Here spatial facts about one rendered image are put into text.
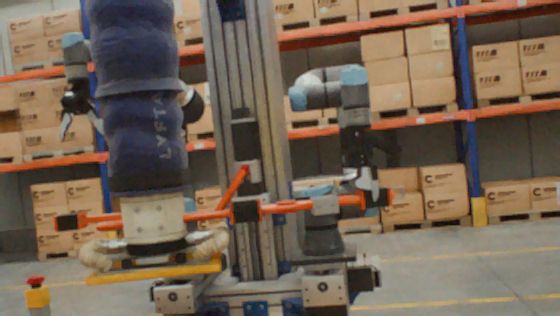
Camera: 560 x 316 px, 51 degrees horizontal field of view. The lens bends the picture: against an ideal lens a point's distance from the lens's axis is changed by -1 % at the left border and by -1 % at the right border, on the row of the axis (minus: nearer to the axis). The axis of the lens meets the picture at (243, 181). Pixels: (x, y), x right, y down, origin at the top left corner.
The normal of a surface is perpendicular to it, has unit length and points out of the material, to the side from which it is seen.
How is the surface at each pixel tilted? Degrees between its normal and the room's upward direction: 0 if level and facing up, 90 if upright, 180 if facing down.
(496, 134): 90
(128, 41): 80
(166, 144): 75
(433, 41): 89
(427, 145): 90
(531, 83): 91
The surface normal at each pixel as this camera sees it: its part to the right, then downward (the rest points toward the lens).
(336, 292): -0.18, 0.07
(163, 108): 0.62, -0.37
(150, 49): 0.52, 0.00
